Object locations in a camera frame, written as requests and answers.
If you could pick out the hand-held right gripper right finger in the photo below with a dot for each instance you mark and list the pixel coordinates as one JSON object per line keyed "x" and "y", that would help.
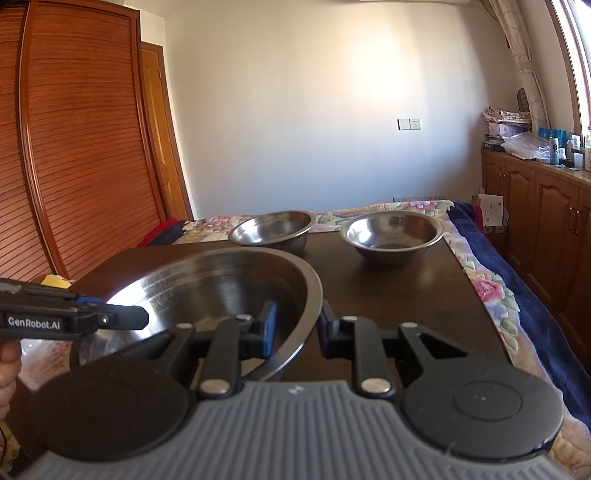
{"x": 328, "y": 332}

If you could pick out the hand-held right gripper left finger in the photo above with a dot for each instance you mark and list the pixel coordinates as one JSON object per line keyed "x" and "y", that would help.
{"x": 268, "y": 330}

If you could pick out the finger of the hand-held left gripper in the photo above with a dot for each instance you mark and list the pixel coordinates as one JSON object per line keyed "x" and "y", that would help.
{"x": 122, "y": 318}
{"x": 87, "y": 302}

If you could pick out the large steel bowl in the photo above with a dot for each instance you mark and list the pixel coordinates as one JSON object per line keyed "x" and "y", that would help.
{"x": 217, "y": 286}

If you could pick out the small steel bowl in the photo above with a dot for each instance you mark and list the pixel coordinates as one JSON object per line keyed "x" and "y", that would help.
{"x": 272, "y": 228}

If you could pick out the medium steel bowl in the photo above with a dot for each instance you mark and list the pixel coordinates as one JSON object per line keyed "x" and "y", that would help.
{"x": 392, "y": 233}

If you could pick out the person's left hand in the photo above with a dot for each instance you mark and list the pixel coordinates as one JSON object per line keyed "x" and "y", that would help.
{"x": 8, "y": 374}

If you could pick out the red cloth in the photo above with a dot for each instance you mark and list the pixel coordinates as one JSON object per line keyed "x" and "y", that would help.
{"x": 159, "y": 233}

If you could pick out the wooden slatted wardrobe door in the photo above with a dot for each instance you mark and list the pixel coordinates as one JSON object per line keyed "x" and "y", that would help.
{"x": 78, "y": 147}

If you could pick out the white paper bag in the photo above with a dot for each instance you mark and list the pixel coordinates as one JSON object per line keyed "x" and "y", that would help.
{"x": 491, "y": 210}

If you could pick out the wooden cabinet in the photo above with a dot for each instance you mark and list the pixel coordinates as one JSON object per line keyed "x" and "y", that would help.
{"x": 549, "y": 221}

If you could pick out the pink box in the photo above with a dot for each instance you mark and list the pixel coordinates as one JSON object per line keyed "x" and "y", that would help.
{"x": 505, "y": 130}

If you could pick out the clear plastic bag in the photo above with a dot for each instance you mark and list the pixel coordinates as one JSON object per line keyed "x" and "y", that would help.
{"x": 526, "y": 145}

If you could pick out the folded floral cloth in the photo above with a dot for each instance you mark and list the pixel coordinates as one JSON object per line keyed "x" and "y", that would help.
{"x": 505, "y": 114}

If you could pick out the grey hand fan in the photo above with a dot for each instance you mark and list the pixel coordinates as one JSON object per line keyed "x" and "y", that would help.
{"x": 522, "y": 99}

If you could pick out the row of toiletry bottles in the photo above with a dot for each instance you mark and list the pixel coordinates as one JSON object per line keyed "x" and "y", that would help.
{"x": 572, "y": 150}

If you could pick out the patterned curtain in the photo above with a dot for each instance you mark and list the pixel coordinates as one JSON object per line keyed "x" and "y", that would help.
{"x": 519, "y": 50}

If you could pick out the window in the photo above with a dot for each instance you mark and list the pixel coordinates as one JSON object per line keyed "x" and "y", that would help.
{"x": 577, "y": 60}

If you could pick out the white wall outlet row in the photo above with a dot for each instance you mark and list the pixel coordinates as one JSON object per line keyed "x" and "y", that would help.
{"x": 418, "y": 198}

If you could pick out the white wall socket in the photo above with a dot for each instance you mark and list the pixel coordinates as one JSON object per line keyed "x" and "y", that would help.
{"x": 409, "y": 124}

